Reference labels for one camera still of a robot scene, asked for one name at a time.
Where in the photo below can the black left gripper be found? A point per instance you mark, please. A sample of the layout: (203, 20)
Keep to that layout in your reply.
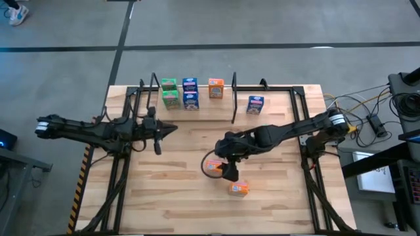
(152, 128)

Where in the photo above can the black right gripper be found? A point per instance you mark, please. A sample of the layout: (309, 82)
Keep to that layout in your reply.
(231, 147)

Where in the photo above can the orange Mini Wheats cereal box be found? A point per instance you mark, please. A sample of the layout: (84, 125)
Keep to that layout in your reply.
(216, 89)
(212, 166)
(238, 189)

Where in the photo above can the green Apple Jacks cereal box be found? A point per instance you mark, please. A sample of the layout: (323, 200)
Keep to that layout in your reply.
(171, 100)
(169, 84)

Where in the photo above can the blue Frosted Flakes cereal box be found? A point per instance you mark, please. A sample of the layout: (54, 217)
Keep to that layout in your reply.
(255, 105)
(191, 101)
(190, 84)

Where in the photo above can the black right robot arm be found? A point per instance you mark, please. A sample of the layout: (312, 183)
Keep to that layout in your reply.
(288, 131)

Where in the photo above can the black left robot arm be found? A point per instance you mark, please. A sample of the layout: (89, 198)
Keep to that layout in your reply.
(98, 132)

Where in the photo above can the yellow black hazard tape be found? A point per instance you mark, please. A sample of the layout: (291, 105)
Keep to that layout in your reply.
(78, 190)

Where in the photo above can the grey metal stand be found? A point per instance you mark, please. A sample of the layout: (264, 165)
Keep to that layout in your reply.
(26, 162)

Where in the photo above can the black diagonal beam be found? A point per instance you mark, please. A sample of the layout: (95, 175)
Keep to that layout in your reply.
(370, 160)

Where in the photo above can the white board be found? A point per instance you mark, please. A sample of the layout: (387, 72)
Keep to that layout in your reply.
(374, 180)

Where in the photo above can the grey desk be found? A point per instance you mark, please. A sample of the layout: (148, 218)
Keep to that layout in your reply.
(370, 209)

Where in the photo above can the black device with blue light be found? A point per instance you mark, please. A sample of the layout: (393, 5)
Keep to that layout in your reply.
(8, 139)

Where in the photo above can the black power adapter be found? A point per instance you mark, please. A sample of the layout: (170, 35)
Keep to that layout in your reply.
(377, 126)

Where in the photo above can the small black object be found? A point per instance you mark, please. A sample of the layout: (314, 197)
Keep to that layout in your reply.
(390, 225)

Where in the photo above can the person's shoe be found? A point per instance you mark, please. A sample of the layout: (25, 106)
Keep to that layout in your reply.
(18, 15)

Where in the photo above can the blue lit screen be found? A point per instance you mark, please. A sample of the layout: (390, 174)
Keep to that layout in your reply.
(411, 139)

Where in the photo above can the black keyboard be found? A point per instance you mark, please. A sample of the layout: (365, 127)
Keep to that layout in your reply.
(414, 183)

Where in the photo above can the grey equipment cart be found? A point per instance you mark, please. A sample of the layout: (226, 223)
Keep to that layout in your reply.
(398, 85)

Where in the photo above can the person's leg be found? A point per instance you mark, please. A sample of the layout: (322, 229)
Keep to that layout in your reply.
(11, 3)

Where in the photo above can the black stand pole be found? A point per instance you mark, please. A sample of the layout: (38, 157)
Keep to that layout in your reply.
(413, 76)

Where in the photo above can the wooden shelf with black frame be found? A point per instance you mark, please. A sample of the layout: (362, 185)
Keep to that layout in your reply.
(210, 111)

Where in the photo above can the silver metal bracket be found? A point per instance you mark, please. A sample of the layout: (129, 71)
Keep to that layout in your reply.
(304, 141)

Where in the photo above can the black aluminium table frame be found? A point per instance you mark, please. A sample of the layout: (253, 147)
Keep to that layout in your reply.
(279, 88)

